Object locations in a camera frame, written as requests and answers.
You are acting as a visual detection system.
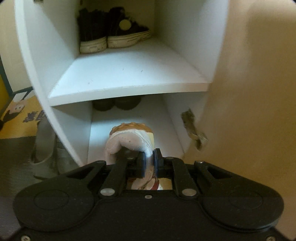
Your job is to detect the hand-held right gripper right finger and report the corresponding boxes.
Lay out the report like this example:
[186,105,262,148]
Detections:
[154,148,232,198]

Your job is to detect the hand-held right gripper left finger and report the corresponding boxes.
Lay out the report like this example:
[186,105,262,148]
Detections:
[67,148,146,197]

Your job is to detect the white shoe maroon stripe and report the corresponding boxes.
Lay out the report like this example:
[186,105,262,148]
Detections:
[103,123,161,191]

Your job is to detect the white shoe cabinet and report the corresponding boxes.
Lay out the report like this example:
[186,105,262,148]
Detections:
[14,0,229,167]

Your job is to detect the dark shoe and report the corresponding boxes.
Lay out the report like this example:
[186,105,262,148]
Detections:
[114,95,141,110]
[92,98,115,111]

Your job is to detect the grey boot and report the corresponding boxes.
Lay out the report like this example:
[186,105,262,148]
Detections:
[30,116,58,180]
[55,139,79,176]

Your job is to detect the wooden cabinet door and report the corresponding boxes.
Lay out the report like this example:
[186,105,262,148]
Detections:
[184,0,296,234]

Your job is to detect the yellow cartoon mat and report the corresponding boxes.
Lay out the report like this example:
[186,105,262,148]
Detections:
[0,87,47,139]

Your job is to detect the black high-top sneaker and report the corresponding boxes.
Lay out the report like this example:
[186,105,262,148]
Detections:
[107,7,152,49]
[77,8,108,54]

